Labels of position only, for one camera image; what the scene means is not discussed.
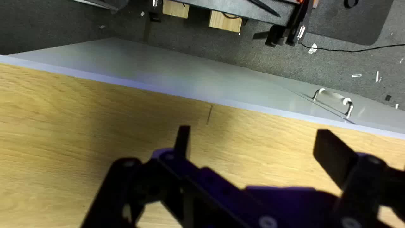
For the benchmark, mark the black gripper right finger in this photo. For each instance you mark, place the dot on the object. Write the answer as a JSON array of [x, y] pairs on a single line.
[[371, 190]]

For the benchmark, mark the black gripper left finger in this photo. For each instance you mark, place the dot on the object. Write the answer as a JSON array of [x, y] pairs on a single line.
[[126, 190]]

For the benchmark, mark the white tape scrap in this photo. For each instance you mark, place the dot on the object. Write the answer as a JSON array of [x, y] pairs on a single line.
[[377, 76], [355, 76], [312, 48]]

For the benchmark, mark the white base cabinet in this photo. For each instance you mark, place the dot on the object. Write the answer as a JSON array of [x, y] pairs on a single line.
[[168, 71]]

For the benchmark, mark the dark floor mat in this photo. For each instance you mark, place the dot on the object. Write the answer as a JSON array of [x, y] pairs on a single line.
[[349, 26]]

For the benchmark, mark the black stand leg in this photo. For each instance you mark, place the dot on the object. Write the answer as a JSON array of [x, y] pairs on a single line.
[[276, 36]]

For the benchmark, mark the light wooden block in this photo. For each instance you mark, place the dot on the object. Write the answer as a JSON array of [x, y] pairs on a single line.
[[225, 22], [174, 8]]

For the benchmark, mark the grey metal platform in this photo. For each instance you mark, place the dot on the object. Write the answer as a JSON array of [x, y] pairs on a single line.
[[253, 12]]

